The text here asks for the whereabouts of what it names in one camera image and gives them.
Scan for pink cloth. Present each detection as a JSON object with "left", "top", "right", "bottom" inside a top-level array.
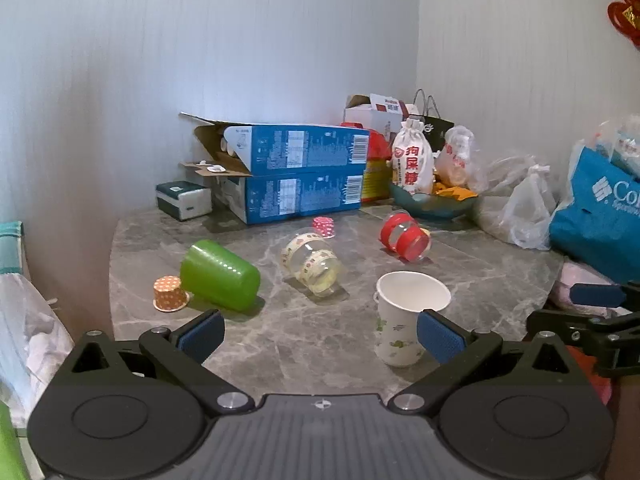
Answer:
[{"left": 547, "top": 260, "right": 626, "bottom": 313}]

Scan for green plastic object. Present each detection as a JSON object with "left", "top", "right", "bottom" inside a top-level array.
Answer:
[{"left": 0, "top": 400, "right": 26, "bottom": 480}]

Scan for red cloth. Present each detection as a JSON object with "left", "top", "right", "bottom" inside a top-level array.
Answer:
[{"left": 567, "top": 347, "right": 616, "bottom": 406}]

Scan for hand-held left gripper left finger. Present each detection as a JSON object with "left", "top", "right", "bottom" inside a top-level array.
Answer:
[{"left": 60, "top": 309, "right": 252, "bottom": 415}]

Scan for orange snacks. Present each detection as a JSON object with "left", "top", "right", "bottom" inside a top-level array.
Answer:
[{"left": 432, "top": 182, "right": 476, "bottom": 200}]

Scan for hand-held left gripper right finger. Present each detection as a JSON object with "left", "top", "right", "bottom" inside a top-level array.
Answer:
[{"left": 389, "top": 310, "right": 583, "bottom": 415}]

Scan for white floral paper cup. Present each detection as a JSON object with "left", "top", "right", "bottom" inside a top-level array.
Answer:
[{"left": 375, "top": 271, "right": 452, "bottom": 368}]

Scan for orange dotted small paper cup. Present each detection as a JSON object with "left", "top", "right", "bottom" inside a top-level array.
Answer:
[{"left": 153, "top": 276, "right": 190, "bottom": 312}]

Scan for red and yellow box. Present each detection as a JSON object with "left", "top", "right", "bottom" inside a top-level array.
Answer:
[{"left": 360, "top": 130, "right": 396, "bottom": 205}]

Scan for teal striped cloth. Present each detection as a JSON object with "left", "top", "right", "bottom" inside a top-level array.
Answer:
[{"left": 0, "top": 221, "right": 25, "bottom": 275}]

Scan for white and green small box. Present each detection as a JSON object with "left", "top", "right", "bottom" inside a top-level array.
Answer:
[{"left": 155, "top": 181, "right": 213, "bottom": 221}]

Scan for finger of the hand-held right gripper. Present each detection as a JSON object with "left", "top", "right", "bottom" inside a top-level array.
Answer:
[
  {"left": 570, "top": 282, "right": 640, "bottom": 307},
  {"left": 526, "top": 309, "right": 640, "bottom": 377}
]

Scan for white and red cardboard box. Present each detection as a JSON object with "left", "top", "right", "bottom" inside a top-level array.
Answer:
[{"left": 342, "top": 93, "right": 423, "bottom": 133}]

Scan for red wall ornament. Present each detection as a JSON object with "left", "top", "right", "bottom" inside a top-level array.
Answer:
[{"left": 607, "top": 0, "right": 640, "bottom": 51}]

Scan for white cloth drawstring pouch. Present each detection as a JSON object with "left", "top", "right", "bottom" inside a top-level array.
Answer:
[{"left": 391, "top": 116, "right": 435, "bottom": 196}]

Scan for teal bowl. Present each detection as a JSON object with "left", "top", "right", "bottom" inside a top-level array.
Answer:
[{"left": 389, "top": 181, "right": 480, "bottom": 220}]

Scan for blue shopping bag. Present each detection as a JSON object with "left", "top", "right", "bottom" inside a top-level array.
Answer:
[{"left": 549, "top": 115, "right": 640, "bottom": 283}]

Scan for white plastic bag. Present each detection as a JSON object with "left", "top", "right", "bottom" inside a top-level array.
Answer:
[{"left": 472, "top": 156, "right": 558, "bottom": 251}]

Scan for red clear plastic cup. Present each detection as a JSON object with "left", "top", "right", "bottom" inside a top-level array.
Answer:
[{"left": 380, "top": 212, "right": 432, "bottom": 262}]

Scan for open blue cardboard box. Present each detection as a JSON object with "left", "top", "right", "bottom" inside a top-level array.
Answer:
[{"left": 180, "top": 112, "right": 371, "bottom": 178}]

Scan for dark paper gift bag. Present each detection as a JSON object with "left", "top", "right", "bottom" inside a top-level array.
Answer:
[{"left": 411, "top": 88, "right": 456, "bottom": 153}]

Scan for clear plastic snack bag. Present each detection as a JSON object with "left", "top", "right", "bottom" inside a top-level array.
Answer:
[{"left": 434, "top": 126, "right": 488, "bottom": 193}]

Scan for clear patterned glass cup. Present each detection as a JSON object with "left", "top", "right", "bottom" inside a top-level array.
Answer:
[{"left": 280, "top": 227, "right": 343, "bottom": 297}]

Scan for green plastic cup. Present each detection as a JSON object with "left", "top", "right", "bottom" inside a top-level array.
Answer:
[{"left": 180, "top": 240, "right": 262, "bottom": 310}]

